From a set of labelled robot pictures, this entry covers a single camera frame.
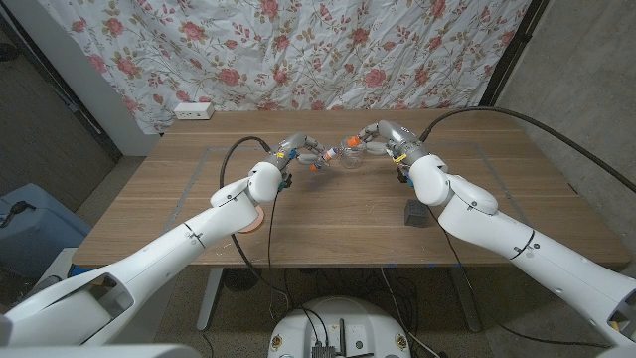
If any floral backdrop cloth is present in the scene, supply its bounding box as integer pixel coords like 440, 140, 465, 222
37, 0, 533, 135

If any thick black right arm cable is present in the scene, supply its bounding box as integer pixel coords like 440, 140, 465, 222
419, 105, 636, 194

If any white robot torso edge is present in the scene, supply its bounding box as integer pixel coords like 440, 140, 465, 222
0, 344, 203, 358

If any dark grey cube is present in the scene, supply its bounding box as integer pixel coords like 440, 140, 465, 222
403, 198, 430, 229

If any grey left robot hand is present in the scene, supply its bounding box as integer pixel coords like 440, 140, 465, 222
265, 131, 332, 173

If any clear glass cup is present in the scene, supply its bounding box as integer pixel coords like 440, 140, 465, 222
338, 137, 367, 170

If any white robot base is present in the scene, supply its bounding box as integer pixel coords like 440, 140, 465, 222
267, 296, 412, 358

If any thin black left wrist cable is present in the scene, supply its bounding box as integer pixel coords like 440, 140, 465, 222
266, 191, 292, 319

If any black round floor stand base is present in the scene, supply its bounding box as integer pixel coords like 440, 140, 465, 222
222, 268, 263, 292

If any white table leg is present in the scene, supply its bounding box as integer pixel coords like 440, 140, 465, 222
196, 267, 225, 333
449, 266, 483, 333

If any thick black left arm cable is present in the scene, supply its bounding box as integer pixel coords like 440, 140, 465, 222
219, 136, 292, 319

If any blue storage bin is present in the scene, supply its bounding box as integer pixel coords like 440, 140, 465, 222
0, 182, 93, 279

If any white floor cable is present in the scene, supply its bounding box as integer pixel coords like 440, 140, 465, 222
380, 268, 441, 358

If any orange blue white glue stick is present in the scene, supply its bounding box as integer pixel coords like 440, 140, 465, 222
310, 146, 339, 173

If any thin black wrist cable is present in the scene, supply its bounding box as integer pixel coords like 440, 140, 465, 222
266, 191, 292, 319
427, 206, 612, 348

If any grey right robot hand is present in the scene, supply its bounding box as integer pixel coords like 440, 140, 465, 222
347, 119, 429, 165

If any black backdrop stand pole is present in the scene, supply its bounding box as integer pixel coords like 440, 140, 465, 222
477, 0, 551, 109

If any white power strip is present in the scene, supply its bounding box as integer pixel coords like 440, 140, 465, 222
173, 101, 216, 121

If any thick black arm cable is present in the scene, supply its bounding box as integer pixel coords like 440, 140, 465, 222
219, 136, 292, 319
419, 105, 636, 194

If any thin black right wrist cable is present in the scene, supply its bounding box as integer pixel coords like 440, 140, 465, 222
427, 206, 612, 348

